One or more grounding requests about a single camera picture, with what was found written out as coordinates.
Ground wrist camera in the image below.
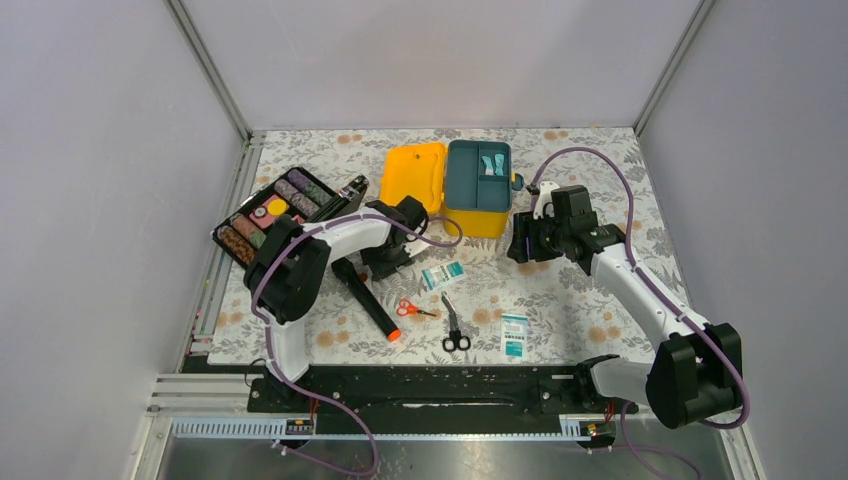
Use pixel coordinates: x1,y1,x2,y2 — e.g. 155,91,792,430
403,235,431,258
525,181,559,222

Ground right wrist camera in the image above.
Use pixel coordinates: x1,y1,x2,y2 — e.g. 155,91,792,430
525,181,559,222

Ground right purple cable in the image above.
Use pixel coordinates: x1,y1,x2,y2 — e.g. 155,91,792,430
526,146,753,480

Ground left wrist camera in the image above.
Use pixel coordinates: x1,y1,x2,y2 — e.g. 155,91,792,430
403,235,431,258

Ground black flashlight orange tip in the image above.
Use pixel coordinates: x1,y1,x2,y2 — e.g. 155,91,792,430
331,258,402,342

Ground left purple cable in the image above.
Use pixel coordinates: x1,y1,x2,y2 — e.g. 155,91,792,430
250,213,465,478

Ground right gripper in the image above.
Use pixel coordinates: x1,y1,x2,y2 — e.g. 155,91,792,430
505,209,570,264

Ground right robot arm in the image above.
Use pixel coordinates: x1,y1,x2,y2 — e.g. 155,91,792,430
507,182,750,429

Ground teal plastic tray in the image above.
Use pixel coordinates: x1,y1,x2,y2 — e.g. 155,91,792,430
444,139,512,213

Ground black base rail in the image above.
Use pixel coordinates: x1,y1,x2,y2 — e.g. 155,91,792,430
247,365,638,436

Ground teal gauze packet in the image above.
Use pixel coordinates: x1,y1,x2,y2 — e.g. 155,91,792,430
421,261,467,291

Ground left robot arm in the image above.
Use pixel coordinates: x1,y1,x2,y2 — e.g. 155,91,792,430
243,196,429,411

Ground black poker chip case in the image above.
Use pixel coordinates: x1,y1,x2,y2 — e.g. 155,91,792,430
211,166,369,268

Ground teal dressing packet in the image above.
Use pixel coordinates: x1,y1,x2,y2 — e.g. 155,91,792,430
501,314,529,358

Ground small teal item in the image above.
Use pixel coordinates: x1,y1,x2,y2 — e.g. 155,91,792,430
481,155,495,176

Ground orange handled small scissors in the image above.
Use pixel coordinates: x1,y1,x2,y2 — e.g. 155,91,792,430
395,298,437,317

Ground black bandage shears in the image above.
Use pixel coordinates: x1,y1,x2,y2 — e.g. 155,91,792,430
440,292,471,353

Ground yellow plastic kit box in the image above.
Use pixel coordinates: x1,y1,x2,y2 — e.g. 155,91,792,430
379,139,523,238

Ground purple cable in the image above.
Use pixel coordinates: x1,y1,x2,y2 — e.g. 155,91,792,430
526,146,753,480
250,213,465,478

